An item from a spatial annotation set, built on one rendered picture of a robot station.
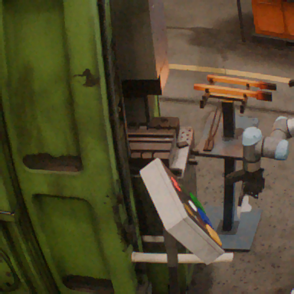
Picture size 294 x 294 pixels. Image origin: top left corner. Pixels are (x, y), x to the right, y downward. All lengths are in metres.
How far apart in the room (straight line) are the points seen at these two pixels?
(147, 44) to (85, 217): 0.75
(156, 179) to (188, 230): 0.25
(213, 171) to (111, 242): 1.75
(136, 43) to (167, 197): 0.59
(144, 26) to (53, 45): 0.36
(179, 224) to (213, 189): 2.03
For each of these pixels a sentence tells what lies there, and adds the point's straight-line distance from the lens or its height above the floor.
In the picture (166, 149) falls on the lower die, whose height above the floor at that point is 0.99.
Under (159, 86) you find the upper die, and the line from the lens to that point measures 2.29.
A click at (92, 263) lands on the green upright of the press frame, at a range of 2.62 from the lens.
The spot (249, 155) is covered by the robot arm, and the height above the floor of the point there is 1.21.
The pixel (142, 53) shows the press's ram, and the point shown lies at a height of 1.49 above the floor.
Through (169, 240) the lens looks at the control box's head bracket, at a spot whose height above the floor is 0.96.
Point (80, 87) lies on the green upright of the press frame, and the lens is 1.99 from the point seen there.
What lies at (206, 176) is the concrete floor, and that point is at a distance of 3.98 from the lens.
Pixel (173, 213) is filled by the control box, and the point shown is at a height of 1.18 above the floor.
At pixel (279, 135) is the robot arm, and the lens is 2.06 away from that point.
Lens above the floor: 2.39
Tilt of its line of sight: 34 degrees down
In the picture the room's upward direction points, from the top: 7 degrees counter-clockwise
